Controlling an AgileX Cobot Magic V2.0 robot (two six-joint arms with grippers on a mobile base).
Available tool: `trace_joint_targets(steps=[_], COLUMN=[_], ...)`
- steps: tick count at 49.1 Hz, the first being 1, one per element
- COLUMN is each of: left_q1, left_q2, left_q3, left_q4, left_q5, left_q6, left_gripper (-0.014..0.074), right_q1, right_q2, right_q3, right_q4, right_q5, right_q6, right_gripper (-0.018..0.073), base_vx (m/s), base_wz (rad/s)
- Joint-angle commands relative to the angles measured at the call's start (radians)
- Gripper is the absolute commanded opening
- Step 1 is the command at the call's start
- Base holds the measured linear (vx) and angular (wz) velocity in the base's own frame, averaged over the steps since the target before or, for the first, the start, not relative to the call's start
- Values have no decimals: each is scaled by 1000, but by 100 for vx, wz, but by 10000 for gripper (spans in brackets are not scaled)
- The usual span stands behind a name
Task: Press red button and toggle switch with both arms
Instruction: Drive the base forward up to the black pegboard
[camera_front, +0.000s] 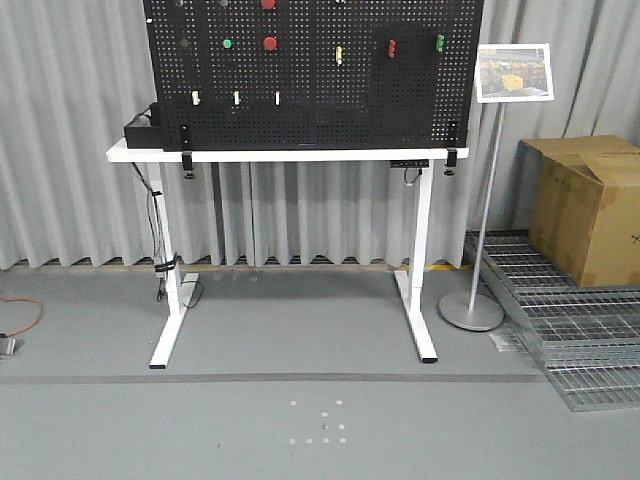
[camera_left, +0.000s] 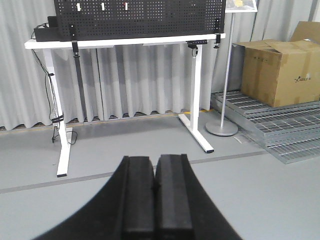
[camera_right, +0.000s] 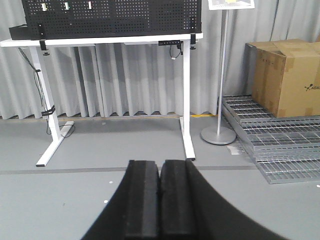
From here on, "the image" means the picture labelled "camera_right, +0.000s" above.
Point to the white standing desk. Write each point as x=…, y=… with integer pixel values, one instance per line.
x=38, y=48

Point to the green toggle switch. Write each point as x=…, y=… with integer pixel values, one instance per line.
x=66, y=4

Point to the brown cardboard box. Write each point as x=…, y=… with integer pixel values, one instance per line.
x=286, y=76

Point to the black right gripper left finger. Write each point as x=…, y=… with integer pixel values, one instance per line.
x=133, y=212

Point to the black box on desk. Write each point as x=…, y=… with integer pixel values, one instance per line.
x=20, y=32

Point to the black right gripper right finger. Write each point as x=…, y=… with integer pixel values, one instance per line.
x=191, y=209

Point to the black perforated pegboard panel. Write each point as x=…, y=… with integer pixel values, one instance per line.
x=111, y=18

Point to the metal floor grating stack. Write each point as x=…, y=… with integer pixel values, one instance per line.
x=285, y=150

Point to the yellow toggle switch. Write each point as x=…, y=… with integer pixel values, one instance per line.
x=44, y=7

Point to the silver sign stand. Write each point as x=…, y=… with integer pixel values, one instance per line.
x=218, y=134

